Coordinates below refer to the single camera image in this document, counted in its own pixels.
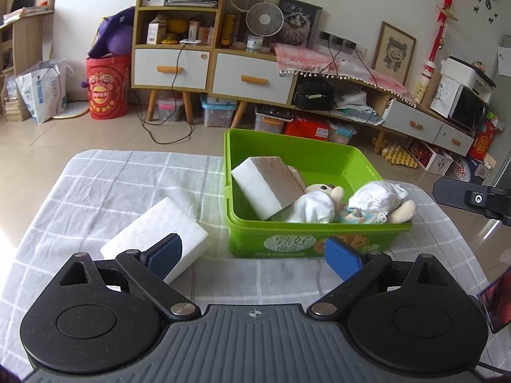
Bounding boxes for large white foam sponge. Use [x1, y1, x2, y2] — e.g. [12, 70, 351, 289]
[101, 198, 209, 284]

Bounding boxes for green plastic storage box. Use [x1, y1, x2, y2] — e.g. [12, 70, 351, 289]
[224, 129, 412, 259]

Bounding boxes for doll in white clothes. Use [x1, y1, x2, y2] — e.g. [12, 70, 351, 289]
[271, 184, 345, 224]

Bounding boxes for yellow egg tray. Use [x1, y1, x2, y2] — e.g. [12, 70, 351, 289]
[381, 144, 417, 169]

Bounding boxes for white sponge block in box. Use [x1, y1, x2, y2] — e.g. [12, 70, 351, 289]
[231, 156, 306, 221]

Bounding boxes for red cardboard box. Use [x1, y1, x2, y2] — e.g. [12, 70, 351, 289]
[282, 111, 330, 141]

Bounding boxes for clear box blue lid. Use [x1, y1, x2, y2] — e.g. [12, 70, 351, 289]
[200, 94, 238, 128]

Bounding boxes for low tv cabinet white drawers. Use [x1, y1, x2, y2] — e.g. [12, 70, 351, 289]
[314, 71, 474, 156]

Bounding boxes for framed cartoon girl picture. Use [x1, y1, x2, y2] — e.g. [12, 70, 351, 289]
[371, 22, 416, 85]

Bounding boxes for black bag on shelf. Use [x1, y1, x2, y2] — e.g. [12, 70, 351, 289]
[292, 77, 334, 111]

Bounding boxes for red cartoon storage bin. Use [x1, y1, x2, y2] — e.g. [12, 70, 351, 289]
[85, 55, 132, 120]

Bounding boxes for red hanging knot decoration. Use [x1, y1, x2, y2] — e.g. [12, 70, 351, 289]
[428, 0, 457, 62]

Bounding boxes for white paper shopping bag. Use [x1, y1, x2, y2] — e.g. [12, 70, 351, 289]
[16, 59, 68, 124]

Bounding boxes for pink checked cloth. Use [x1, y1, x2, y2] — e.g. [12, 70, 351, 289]
[272, 43, 416, 107]

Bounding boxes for purple plush toy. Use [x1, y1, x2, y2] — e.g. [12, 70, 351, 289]
[88, 6, 135, 59]

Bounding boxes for wooden shelf cabinet with drawers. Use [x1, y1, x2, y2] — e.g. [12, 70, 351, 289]
[131, 0, 296, 128]

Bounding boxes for framed cat picture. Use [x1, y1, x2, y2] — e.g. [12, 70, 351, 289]
[274, 0, 322, 49]

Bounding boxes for white desk fan front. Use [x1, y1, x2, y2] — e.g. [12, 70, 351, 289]
[246, 2, 284, 52]

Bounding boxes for wooden desk at left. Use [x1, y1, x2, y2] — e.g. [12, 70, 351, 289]
[1, 0, 55, 122]

